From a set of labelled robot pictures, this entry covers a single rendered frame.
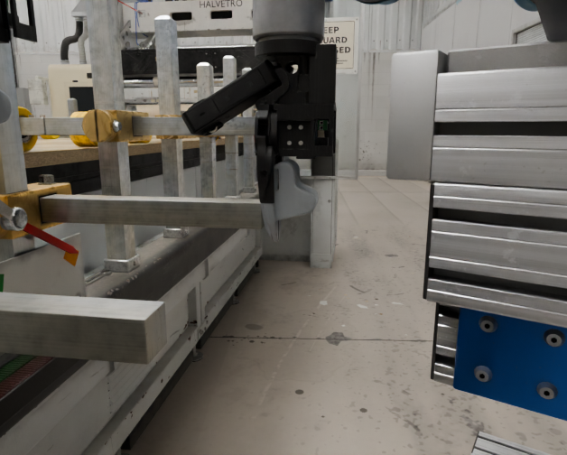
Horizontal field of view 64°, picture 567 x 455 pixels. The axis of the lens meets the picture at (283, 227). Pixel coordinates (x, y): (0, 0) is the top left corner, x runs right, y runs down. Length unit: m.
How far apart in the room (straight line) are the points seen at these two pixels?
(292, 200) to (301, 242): 2.76
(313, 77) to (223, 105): 0.10
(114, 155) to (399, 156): 0.55
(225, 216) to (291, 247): 2.76
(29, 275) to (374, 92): 9.11
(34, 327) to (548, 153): 0.34
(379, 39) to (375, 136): 1.85
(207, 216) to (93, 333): 0.25
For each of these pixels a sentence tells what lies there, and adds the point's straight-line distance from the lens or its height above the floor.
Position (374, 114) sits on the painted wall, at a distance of 9.51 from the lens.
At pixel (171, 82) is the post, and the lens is 1.02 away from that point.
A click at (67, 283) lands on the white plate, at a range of 0.67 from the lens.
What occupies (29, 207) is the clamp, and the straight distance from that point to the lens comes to 0.60.
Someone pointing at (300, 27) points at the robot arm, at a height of 1.04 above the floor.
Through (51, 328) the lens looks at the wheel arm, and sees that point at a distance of 0.32.
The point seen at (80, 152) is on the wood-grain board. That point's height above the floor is 0.89.
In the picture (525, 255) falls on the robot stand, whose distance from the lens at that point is 0.34.
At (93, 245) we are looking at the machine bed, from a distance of 1.15.
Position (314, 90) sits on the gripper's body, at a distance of 0.49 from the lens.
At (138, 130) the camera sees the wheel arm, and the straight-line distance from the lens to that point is 0.82.
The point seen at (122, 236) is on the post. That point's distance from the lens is 0.81.
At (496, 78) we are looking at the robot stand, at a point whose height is 0.97.
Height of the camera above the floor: 0.94
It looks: 12 degrees down
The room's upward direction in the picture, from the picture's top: straight up
